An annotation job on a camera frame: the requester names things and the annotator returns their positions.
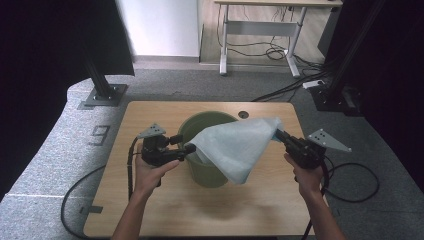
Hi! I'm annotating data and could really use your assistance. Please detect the black cables under desk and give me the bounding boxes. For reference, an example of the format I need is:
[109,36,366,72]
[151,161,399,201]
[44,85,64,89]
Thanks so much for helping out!
[216,4,301,62]

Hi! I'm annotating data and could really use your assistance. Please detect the white power strip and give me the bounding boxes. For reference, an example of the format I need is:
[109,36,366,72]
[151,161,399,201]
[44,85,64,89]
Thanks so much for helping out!
[302,79,326,90]

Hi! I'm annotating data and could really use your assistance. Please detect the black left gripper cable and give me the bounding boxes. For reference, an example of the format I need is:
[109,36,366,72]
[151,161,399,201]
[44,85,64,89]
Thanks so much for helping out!
[60,136,139,240]

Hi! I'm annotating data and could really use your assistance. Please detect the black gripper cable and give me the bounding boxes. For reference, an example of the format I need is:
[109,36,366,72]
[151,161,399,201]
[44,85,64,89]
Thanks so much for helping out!
[301,154,380,240]
[60,136,139,240]

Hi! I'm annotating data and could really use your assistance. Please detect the bundle of black floor cables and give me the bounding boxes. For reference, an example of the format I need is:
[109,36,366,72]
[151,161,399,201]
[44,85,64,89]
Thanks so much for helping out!
[251,54,338,103]

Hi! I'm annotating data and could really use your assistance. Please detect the person's right hand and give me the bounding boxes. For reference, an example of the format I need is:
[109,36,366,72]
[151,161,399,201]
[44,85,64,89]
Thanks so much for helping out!
[283,153,326,199]

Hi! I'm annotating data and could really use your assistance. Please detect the green plastic bucket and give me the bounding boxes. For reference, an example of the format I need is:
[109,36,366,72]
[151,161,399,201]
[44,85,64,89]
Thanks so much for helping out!
[177,110,239,189]

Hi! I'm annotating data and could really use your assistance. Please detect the grey floor tape marking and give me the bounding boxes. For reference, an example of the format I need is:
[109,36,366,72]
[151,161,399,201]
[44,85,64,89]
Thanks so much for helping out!
[88,124,111,147]

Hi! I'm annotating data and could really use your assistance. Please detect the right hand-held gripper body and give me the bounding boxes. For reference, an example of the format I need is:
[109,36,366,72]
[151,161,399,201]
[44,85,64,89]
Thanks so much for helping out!
[284,128,353,169]

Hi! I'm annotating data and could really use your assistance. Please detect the person's left hand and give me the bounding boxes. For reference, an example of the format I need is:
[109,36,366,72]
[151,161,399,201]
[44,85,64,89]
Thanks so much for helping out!
[133,153,181,199]

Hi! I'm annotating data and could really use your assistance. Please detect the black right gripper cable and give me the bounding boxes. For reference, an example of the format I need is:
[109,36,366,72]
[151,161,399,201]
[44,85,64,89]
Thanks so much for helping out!
[301,154,380,240]

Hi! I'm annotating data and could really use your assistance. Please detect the black curtain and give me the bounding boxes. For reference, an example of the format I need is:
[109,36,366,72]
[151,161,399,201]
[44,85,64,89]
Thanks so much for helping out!
[318,0,424,194]
[0,0,136,201]

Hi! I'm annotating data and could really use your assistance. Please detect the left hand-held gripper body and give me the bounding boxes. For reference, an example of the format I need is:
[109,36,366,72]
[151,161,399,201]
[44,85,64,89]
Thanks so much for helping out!
[137,123,183,168]

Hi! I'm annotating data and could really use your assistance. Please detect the black metal stand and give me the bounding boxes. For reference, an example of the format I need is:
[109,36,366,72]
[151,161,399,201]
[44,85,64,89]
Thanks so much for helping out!
[78,49,129,109]
[309,0,388,117]

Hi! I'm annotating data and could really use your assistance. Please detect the white metal frame desk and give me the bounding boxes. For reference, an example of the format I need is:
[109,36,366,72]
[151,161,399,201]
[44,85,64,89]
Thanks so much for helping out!
[213,0,344,78]

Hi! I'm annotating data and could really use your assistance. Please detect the white plastic bag blue strip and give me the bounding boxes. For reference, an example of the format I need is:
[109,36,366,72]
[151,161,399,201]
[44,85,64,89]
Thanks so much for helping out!
[184,116,284,186]

